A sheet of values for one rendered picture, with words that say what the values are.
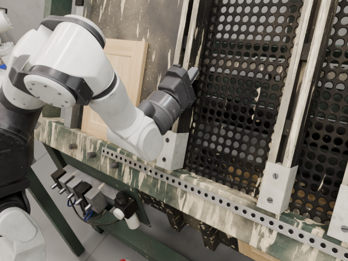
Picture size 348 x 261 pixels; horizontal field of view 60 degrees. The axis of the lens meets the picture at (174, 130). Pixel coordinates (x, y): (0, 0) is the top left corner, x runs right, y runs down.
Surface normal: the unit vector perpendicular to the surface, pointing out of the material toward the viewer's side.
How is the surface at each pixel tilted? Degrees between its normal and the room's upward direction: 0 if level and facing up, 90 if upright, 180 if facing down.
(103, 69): 80
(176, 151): 90
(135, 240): 0
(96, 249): 0
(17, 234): 90
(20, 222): 90
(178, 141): 90
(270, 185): 56
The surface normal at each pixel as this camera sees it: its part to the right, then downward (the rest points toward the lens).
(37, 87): -0.29, 0.86
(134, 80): -0.61, 0.04
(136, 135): 0.29, 0.09
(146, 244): -0.20, -0.79
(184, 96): 0.78, 0.23
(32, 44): 0.57, -0.21
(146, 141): 0.83, 0.38
